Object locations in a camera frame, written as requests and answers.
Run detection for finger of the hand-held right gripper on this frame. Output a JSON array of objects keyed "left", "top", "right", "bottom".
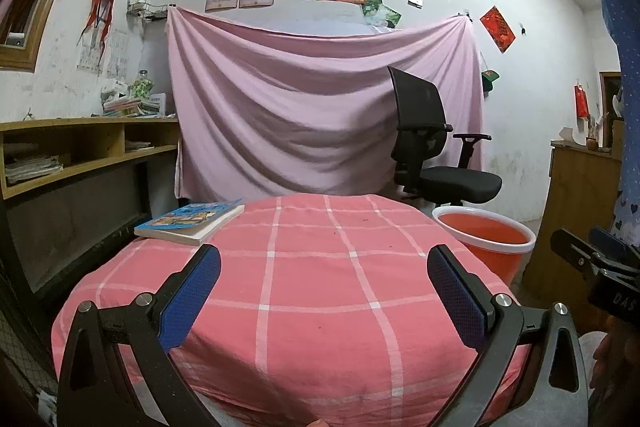
[
  {"left": 589, "top": 227, "right": 640, "bottom": 269},
  {"left": 550, "top": 228, "right": 608, "bottom": 280}
]

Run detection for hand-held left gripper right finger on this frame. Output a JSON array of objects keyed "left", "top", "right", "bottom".
[{"left": 412, "top": 243, "right": 590, "bottom": 427}]

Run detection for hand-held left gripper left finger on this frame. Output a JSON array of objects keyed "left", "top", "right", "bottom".
[{"left": 57, "top": 243, "right": 223, "bottom": 427}]

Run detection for red plastic bucket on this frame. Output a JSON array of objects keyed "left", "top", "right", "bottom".
[{"left": 431, "top": 206, "right": 537, "bottom": 285}]

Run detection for person's right hand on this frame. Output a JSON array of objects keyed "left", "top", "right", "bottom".
[{"left": 591, "top": 332, "right": 623, "bottom": 390}]

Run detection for wooden cabinet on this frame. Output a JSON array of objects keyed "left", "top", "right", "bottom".
[{"left": 520, "top": 139, "right": 626, "bottom": 308}]

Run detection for blue cover book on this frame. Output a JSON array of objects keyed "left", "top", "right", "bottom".
[{"left": 134, "top": 198, "right": 245, "bottom": 246}]

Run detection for black office chair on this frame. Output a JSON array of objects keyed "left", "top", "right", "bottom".
[{"left": 387, "top": 66, "right": 503, "bottom": 208}]

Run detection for pink checked tablecloth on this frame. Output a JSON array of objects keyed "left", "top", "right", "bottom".
[{"left": 50, "top": 193, "right": 531, "bottom": 420}]

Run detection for wooden framed picture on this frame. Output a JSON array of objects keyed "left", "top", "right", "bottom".
[{"left": 599, "top": 71, "right": 623, "bottom": 148}]

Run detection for red hanging charm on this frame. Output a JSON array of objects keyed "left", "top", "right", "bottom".
[{"left": 574, "top": 83, "right": 590, "bottom": 120}]

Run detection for wooden shelf unit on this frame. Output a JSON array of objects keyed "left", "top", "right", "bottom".
[{"left": 0, "top": 116, "right": 182, "bottom": 293}]

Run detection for stack of books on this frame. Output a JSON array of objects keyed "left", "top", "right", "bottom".
[{"left": 101, "top": 82, "right": 168, "bottom": 116}]

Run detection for stack of papers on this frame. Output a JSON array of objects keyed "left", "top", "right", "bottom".
[{"left": 5, "top": 154, "right": 65, "bottom": 185}]

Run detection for blue dotted cloth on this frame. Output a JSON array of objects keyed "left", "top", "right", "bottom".
[{"left": 572, "top": 0, "right": 640, "bottom": 248}]

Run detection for glass jar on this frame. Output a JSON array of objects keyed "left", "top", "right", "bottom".
[{"left": 128, "top": 70, "right": 155, "bottom": 98}]

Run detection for pink hanging sheet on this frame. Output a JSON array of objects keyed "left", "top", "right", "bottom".
[{"left": 165, "top": 5, "right": 486, "bottom": 202}]

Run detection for red paper poster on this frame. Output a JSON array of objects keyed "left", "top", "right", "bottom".
[{"left": 480, "top": 6, "right": 517, "bottom": 54}]

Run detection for green photo prints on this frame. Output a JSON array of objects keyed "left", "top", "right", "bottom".
[{"left": 361, "top": 0, "right": 403, "bottom": 30}]

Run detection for black wire mesh panel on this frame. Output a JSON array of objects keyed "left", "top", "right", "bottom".
[{"left": 0, "top": 267, "right": 56, "bottom": 408}]

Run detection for wire wall rack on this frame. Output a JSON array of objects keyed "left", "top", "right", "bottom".
[{"left": 126, "top": 0, "right": 171, "bottom": 22}]

